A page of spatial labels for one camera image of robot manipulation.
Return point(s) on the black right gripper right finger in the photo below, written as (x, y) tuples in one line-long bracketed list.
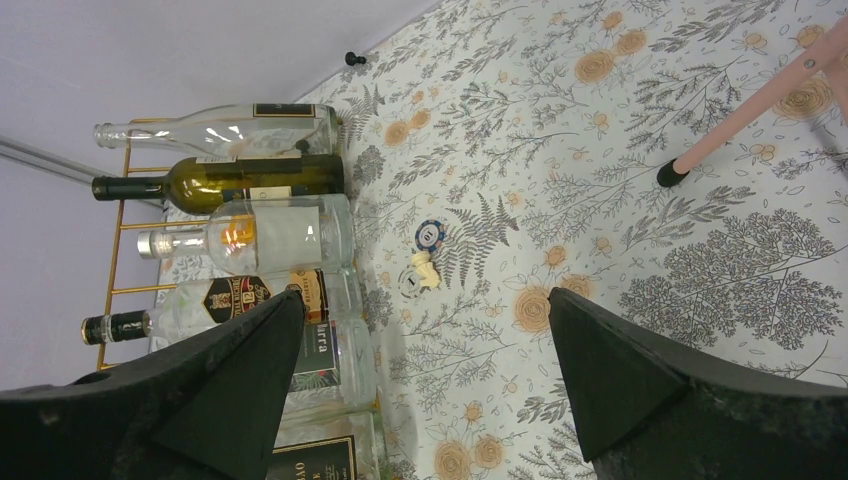
[(647, 407)]

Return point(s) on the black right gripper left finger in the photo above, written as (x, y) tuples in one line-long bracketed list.
[(207, 407)]

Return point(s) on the clear whisky bottle black cap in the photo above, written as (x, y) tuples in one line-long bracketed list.
[(195, 306)]

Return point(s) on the clear tall bottle black label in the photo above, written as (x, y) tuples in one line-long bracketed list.
[(338, 446)]

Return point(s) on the clear bottle dark green label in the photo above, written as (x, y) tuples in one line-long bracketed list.
[(335, 371)]

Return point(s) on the clear round silver-cap bottle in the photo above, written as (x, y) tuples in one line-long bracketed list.
[(251, 237)]

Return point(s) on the dark green wine bottle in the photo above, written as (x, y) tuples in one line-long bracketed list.
[(199, 185)]

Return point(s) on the clear top wine bottle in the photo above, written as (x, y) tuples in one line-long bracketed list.
[(262, 130)]

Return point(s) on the white poker chip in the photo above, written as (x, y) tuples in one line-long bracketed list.
[(409, 283)]

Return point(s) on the floral table mat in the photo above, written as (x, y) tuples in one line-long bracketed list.
[(534, 131)]

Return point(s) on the black screw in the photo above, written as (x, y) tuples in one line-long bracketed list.
[(352, 59)]

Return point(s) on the pink music stand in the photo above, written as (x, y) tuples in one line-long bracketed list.
[(824, 55)]

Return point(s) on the gold wire wine rack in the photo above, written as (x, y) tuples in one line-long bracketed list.
[(116, 245)]

